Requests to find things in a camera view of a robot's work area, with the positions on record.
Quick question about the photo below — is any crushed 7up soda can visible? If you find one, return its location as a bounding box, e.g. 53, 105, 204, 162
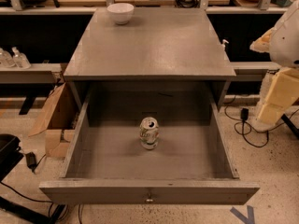
139, 117, 159, 150

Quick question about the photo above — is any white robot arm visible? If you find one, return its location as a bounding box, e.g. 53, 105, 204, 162
249, 0, 299, 68

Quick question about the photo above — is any grey open top drawer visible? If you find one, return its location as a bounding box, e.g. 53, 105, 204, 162
40, 91, 259, 204

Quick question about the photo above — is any metal drawer knob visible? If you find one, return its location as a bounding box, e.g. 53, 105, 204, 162
145, 193, 154, 203

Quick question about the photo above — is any grey wooden cabinet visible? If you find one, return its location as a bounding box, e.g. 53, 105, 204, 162
63, 7, 237, 111

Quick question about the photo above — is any brown cardboard box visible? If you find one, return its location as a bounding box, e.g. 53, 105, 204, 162
28, 83, 78, 159

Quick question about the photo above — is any black power adapter right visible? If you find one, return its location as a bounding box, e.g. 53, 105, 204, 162
240, 108, 249, 121

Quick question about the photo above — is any black power adapter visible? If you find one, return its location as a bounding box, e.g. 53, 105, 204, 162
240, 108, 249, 121
25, 152, 36, 170

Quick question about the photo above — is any white ceramic bowl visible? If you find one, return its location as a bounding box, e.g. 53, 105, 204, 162
107, 3, 135, 24

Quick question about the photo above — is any small white pump bottle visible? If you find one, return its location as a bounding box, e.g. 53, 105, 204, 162
221, 39, 229, 50

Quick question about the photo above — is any black power adapter left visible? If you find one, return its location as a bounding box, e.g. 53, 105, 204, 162
25, 152, 36, 170

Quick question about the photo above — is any yellow foam block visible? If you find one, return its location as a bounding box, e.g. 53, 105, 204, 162
255, 67, 299, 125

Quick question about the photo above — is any clear sanitizer bottle right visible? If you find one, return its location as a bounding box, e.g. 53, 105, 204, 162
12, 47, 31, 69

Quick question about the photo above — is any clear sanitizer bottle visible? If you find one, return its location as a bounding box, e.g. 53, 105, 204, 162
0, 48, 15, 67
12, 47, 31, 69

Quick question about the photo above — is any black bin at left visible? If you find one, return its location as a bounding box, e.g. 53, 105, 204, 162
0, 134, 23, 181

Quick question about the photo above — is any clear sanitizer bottle left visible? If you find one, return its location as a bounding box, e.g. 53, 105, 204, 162
0, 48, 15, 67

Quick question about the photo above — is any black cable on floor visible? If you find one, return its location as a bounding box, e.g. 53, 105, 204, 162
223, 105, 299, 148

